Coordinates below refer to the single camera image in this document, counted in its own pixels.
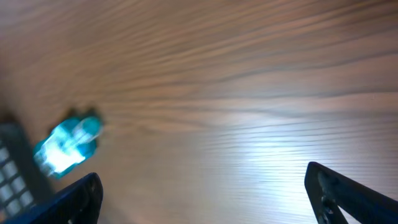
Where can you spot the teal mouthwash bottle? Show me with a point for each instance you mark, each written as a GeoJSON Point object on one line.
{"type": "Point", "coordinates": [70, 143]}

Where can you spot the grey plastic basket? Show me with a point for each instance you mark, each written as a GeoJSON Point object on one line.
{"type": "Point", "coordinates": [22, 183]}

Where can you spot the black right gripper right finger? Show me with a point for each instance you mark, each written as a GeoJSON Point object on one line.
{"type": "Point", "coordinates": [330, 192]}

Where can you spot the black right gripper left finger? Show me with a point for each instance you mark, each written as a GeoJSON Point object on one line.
{"type": "Point", "coordinates": [79, 203]}

